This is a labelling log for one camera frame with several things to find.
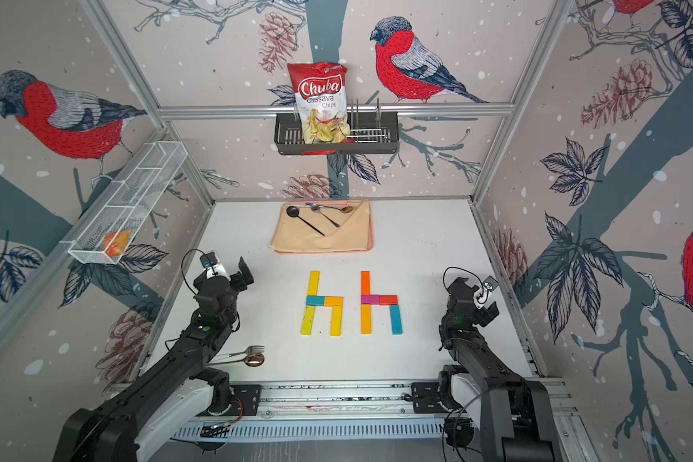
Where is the copper spoon on cloth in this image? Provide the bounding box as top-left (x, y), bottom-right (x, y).
top-left (318, 204), bottom-right (353, 214)

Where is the black wall rack basket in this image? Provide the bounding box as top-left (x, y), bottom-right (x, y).
top-left (275, 99), bottom-right (400, 156)

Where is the copper spoon near base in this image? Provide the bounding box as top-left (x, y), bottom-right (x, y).
top-left (211, 353), bottom-right (266, 368)

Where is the red cassava chips bag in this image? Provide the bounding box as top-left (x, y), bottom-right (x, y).
top-left (287, 63), bottom-right (352, 144)

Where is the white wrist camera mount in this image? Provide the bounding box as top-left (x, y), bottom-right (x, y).
top-left (475, 275), bottom-right (499, 306)

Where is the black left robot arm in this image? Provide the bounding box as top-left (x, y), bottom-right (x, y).
top-left (53, 259), bottom-right (254, 461)

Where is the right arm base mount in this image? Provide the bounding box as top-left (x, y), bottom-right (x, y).
top-left (410, 365), bottom-right (489, 420)

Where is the beige folded cloth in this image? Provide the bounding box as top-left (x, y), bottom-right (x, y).
top-left (269, 201), bottom-right (373, 254)

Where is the red block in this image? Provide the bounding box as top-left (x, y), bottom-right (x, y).
top-left (378, 296), bottom-right (398, 306)

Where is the black ladle spoon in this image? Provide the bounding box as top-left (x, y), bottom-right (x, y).
top-left (286, 205), bottom-right (325, 236)

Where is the yellow long block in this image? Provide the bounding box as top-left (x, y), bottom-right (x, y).
top-left (330, 305), bottom-right (343, 337)

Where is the magenta block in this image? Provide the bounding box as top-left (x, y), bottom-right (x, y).
top-left (361, 295), bottom-right (380, 305)

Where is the teal short block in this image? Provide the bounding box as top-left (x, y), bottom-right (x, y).
top-left (306, 296), bottom-right (325, 307)

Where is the small orange yellow block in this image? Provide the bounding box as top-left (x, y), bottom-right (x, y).
top-left (323, 296), bottom-right (344, 307)

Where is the silver spoon on cloth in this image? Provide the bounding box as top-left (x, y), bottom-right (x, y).
top-left (306, 203), bottom-right (341, 228)

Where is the teal long block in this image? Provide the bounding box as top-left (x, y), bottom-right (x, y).
top-left (390, 305), bottom-right (403, 335)

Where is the white wire mesh basket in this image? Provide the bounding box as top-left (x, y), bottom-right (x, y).
top-left (61, 141), bottom-right (188, 265)

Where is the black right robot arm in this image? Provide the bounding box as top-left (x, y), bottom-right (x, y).
top-left (439, 277), bottom-right (563, 461)

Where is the orange long block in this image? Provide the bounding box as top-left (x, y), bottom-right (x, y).
top-left (360, 305), bottom-right (373, 335)

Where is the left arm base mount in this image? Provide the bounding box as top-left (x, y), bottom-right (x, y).
top-left (189, 367), bottom-right (263, 418)

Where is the silver fork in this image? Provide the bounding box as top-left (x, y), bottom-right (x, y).
top-left (216, 345), bottom-right (265, 362)

